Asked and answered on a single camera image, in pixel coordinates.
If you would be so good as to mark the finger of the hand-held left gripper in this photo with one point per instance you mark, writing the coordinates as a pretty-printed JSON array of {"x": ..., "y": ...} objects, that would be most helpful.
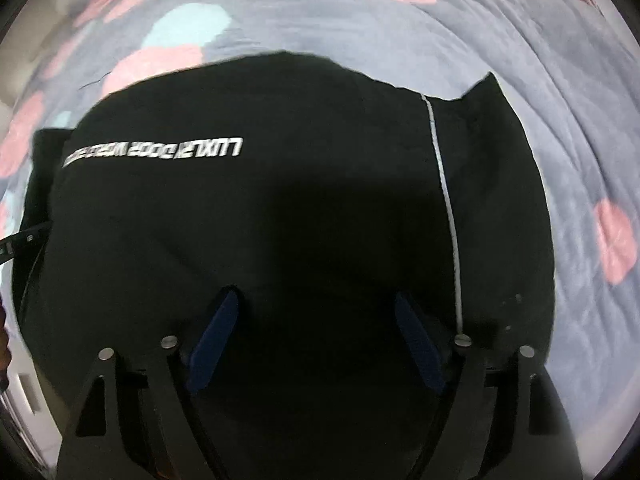
[{"x": 22, "y": 242}]

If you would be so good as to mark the black hooded jacket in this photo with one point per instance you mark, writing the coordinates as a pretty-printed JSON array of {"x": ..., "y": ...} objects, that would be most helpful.
[{"x": 300, "y": 235}]

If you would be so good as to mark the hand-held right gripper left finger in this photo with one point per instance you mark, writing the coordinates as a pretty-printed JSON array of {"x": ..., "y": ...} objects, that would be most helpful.
[{"x": 215, "y": 340}]

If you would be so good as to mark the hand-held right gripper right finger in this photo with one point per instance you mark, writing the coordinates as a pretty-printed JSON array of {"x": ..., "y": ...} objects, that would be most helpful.
[{"x": 417, "y": 340}]

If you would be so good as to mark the grey bed blanket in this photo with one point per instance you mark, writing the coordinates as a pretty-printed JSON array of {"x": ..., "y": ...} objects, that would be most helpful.
[{"x": 525, "y": 85}]

